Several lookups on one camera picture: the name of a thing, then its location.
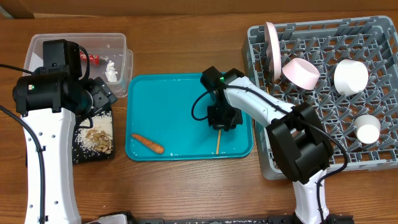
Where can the red snack wrapper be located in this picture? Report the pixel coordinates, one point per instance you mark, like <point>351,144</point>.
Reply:
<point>94,59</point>

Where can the white bowl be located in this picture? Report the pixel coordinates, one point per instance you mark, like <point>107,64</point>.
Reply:
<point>350,77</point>

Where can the nut shell food scraps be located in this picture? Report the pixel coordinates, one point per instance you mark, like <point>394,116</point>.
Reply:
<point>99,141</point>

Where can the white tissue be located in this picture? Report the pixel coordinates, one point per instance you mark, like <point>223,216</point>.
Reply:
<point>111,73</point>

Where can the teal serving tray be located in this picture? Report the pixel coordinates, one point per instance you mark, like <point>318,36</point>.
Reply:
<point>167,110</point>

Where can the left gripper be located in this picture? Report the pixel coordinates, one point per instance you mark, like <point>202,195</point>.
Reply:
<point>103,94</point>

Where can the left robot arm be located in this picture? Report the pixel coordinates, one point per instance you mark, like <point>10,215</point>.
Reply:
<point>48,102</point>

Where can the white cup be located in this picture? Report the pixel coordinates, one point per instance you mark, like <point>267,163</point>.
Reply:
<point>368,128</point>

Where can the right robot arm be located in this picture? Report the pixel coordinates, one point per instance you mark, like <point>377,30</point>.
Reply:
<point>299,144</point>

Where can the clear plastic waste bin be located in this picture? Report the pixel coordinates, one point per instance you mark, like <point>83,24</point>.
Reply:
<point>109,46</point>

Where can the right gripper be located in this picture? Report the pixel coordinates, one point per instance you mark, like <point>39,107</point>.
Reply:
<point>216,122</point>

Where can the spilled white rice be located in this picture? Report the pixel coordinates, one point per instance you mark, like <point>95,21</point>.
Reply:
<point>102,122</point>

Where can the pink plate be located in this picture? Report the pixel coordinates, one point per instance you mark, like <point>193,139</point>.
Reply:
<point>273,51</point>

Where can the grey dishwasher rack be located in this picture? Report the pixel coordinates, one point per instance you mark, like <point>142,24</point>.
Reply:
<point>370,40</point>

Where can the black rectangular tray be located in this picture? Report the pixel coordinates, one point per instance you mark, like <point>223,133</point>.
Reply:
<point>78,156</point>

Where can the orange carrot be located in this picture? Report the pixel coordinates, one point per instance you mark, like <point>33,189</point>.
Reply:
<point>153,146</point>

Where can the wooden chopstick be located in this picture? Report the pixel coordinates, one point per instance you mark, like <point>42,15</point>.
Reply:
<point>218,142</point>

